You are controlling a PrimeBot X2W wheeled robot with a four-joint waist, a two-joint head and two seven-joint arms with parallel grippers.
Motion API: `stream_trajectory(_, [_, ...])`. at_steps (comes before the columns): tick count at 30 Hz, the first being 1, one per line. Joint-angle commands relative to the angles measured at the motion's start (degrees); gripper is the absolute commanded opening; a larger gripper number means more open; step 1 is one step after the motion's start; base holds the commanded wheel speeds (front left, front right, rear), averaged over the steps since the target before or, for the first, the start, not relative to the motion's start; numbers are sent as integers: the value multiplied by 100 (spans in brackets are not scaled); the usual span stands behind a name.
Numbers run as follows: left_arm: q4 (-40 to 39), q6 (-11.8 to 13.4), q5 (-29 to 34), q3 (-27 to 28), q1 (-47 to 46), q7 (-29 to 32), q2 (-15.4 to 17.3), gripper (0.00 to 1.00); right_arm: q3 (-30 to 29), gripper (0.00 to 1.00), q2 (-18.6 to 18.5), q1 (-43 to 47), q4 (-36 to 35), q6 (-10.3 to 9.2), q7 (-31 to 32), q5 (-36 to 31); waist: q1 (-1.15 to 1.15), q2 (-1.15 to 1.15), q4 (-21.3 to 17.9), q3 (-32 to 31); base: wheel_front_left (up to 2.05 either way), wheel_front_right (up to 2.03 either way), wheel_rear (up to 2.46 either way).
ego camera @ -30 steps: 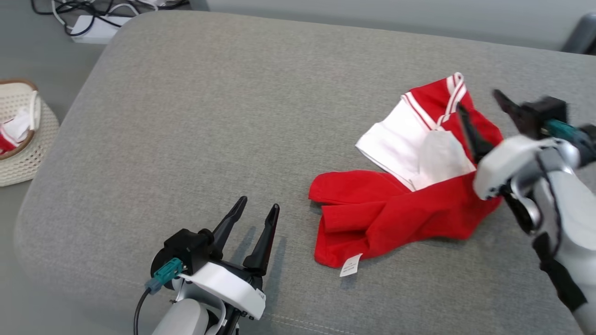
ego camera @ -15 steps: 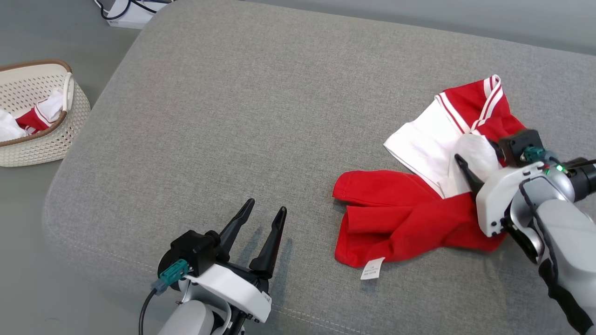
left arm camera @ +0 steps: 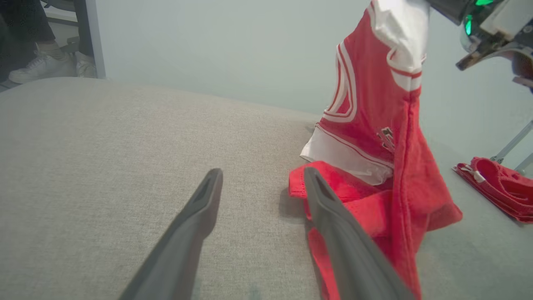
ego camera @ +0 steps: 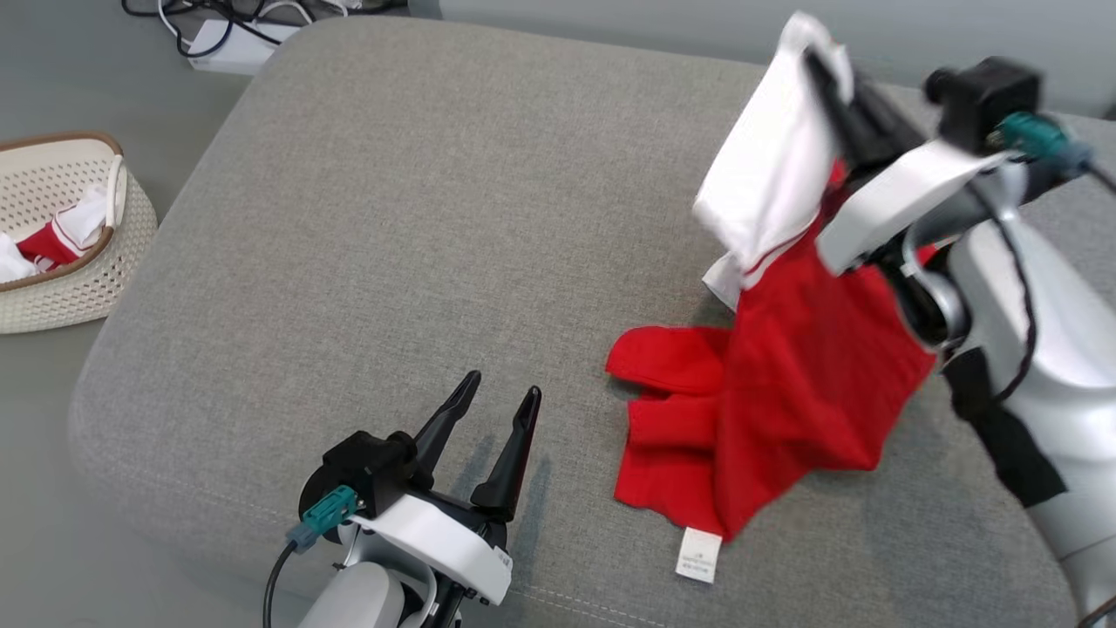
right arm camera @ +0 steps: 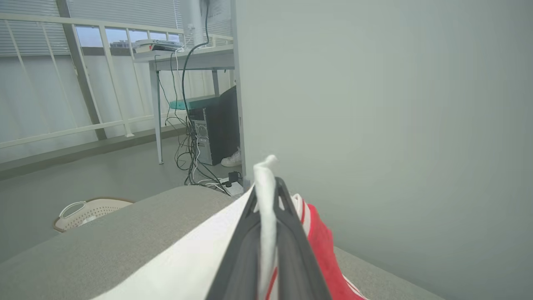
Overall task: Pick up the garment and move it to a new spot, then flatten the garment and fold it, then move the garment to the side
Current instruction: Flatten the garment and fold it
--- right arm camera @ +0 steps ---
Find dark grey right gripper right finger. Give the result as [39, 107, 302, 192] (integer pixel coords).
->
[273, 177, 331, 300]

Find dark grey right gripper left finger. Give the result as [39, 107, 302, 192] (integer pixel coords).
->
[206, 187, 267, 300]

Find red basketball jersey number 23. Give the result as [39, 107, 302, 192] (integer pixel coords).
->
[92, 155, 369, 300]

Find white power strip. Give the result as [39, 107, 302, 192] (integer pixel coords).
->
[200, 177, 245, 197]

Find white sneaker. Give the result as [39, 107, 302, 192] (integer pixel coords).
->
[221, 147, 243, 168]

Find black computer tower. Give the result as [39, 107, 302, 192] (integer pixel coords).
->
[188, 85, 241, 166]

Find beige plastic laundry basket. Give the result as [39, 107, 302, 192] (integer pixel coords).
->
[53, 198, 134, 233]

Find grey partition panel beside desk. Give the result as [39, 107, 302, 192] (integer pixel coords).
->
[231, 0, 533, 300]

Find white desk with metal legs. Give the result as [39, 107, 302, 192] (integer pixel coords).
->
[133, 44, 234, 165]

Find white metal window railing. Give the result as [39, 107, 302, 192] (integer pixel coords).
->
[0, 12, 234, 150]

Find stack of books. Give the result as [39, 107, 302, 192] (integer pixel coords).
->
[132, 39, 184, 54]

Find white cylindrical device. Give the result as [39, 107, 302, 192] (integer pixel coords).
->
[180, 0, 205, 43]

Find white window blinds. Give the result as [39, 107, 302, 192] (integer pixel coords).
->
[0, 0, 234, 57]

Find tangle of thin cables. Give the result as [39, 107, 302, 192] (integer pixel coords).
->
[154, 54, 209, 186]

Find thick black cable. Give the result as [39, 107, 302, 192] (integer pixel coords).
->
[181, 0, 232, 196]

